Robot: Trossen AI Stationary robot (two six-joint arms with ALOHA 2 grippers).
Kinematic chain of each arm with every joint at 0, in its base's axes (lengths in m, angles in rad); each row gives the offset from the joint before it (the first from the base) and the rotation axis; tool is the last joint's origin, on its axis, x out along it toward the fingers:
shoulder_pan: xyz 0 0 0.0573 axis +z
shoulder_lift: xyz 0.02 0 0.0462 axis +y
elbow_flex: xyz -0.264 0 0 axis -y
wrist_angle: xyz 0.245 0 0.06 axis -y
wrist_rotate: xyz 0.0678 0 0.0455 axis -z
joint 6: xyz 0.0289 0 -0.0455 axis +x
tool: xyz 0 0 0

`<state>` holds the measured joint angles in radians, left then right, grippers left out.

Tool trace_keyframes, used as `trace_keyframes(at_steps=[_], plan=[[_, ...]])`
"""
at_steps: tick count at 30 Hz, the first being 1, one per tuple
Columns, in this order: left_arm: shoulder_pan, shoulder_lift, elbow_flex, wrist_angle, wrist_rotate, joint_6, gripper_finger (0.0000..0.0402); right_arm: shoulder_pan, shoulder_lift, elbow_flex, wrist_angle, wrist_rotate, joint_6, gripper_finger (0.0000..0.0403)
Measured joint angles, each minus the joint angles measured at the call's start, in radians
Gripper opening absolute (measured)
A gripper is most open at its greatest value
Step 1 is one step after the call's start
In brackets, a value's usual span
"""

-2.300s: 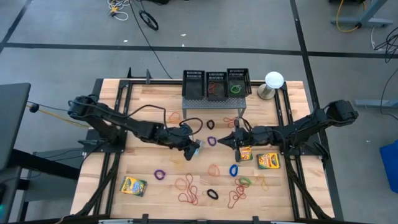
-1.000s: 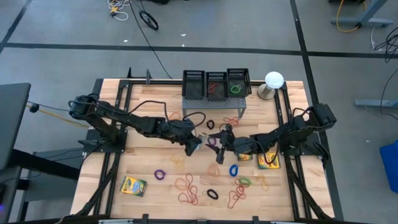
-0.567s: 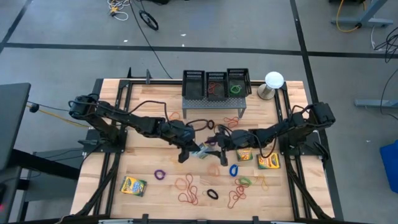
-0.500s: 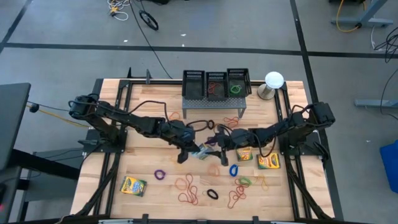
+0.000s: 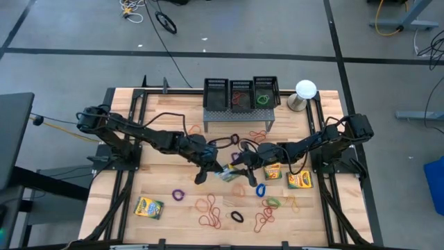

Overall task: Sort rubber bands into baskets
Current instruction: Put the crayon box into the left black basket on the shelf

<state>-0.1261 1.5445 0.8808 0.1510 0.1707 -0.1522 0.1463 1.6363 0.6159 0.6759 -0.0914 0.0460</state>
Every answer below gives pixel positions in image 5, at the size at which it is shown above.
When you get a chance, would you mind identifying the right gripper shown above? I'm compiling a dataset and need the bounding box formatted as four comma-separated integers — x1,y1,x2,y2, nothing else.
228,141,284,188

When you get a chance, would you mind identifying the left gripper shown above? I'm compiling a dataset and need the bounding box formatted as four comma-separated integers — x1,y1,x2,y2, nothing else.
180,133,226,186

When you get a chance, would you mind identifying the yellow green crayon box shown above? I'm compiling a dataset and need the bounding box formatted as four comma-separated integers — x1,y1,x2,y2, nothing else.
133,196,165,221
263,162,283,181
286,169,314,190
214,163,242,183

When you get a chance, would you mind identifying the orange rubber band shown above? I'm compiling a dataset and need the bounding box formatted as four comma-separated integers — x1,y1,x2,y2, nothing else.
187,124,204,139
231,183,246,198
194,198,210,214

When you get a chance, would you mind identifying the yellow rubber band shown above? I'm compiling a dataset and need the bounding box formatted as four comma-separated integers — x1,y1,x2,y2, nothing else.
284,194,301,215

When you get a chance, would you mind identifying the black plastic basket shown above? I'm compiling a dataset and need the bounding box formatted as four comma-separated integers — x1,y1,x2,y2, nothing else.
228,79,255,113
203,77,230,112
252,75,282,109

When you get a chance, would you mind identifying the red rubber band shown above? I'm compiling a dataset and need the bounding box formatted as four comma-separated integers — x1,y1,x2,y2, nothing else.
248,129,268,144
260,198,278,224
253,212,268,234
206,193,218,215
197,212,214,227
231,90,251,108
210,207,223,231

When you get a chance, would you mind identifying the grey metal table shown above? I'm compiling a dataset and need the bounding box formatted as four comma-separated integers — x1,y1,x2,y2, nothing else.
202,106,276,133

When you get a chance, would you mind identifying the dark desk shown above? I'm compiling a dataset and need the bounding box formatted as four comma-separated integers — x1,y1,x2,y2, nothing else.
0,165,92,250

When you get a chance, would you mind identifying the grey desk foot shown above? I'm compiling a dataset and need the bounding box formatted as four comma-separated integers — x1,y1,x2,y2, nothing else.
395,110,444,122

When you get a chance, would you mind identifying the blue plastic bin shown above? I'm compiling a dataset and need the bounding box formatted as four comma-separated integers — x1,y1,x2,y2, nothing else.
422,155,444,217

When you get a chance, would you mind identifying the dark grey flat monitor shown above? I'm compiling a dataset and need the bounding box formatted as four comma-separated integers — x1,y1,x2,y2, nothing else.
0,92,35,191

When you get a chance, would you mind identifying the grey desk leg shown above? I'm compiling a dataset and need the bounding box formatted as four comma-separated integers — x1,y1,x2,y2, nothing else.
368,0,440,32

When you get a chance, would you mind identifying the long black floor cable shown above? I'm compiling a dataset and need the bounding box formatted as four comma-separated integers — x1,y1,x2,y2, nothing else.
144,0,195,90

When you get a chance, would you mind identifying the yellow floor cable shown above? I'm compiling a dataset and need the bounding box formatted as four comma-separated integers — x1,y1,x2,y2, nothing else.
374,0,410,38
29,116,101,144

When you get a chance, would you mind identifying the black coiled floor cable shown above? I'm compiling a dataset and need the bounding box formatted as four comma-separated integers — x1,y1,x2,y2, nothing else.
154,10,178,35

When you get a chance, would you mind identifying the white floor cable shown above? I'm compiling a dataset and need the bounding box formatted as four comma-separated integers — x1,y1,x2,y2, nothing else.
119,0,145,24

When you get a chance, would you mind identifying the black floor cable bundle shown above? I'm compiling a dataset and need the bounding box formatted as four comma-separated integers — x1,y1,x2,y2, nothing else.
416,29,444,136

